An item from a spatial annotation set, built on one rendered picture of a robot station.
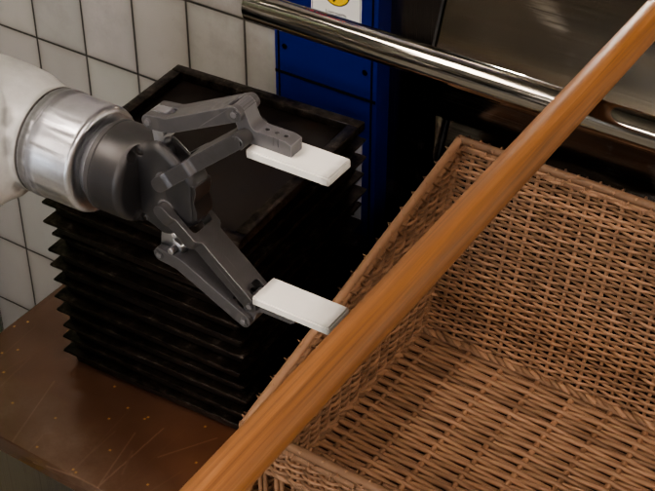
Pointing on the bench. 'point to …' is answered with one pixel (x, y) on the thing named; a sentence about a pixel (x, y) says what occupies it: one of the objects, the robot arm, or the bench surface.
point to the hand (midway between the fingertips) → (326, 245)
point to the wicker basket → (415, 211)
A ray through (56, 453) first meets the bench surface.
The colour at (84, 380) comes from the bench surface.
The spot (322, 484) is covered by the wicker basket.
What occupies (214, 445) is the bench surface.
